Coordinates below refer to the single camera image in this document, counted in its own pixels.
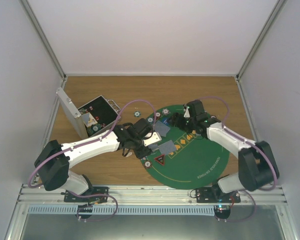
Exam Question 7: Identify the blue orange 10 chip stack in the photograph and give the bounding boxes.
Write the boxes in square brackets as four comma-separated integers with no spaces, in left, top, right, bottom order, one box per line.
[161,108,170,116]

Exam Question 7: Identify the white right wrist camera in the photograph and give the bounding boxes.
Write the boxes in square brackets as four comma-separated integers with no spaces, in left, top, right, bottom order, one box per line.
[183,104,191,119]

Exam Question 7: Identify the black red triangular all-in button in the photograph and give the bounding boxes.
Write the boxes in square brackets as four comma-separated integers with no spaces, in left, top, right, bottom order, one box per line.
[154,154,166,166]

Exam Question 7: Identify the grey slotted cable duct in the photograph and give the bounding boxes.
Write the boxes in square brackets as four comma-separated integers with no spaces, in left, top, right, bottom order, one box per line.
[28,204,215,216]

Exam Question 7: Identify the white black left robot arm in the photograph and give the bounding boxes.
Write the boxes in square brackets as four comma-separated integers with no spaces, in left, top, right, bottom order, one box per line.
[34,118,161,202]

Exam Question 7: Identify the round green poker mat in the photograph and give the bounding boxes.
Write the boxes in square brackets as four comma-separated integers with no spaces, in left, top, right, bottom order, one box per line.
[140,105,230,190]

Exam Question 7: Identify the blue playing card deck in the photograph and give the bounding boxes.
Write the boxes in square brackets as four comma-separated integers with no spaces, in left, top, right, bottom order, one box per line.
[148,144,159,152]

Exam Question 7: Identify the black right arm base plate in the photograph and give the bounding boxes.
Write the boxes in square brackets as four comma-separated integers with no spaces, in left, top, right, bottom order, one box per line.
[195,187,241,204]

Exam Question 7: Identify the blue green 50 chip stack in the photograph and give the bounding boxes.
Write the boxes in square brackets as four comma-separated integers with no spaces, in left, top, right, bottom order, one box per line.
[134,111,141,118]

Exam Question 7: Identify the blue small blind button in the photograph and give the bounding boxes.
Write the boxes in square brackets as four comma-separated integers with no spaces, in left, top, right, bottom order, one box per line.
[163,117,170,125]

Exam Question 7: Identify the blue 50 chips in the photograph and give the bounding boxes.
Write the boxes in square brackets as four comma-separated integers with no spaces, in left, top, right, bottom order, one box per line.
[147,117,154,124]

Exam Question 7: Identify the silver aluminium poker case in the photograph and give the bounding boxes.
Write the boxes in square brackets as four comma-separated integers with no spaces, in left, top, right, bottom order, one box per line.
[56,87,121,139]

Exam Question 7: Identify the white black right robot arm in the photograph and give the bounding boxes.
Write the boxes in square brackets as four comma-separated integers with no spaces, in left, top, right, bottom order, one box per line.
[168,99,280,203]

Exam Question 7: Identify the chip stack inside case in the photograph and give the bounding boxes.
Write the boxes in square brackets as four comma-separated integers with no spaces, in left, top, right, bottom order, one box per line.
[91,124,102,133]

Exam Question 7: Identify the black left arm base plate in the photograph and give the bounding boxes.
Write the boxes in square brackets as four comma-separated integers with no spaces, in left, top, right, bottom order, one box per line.
[61,186,109,204]

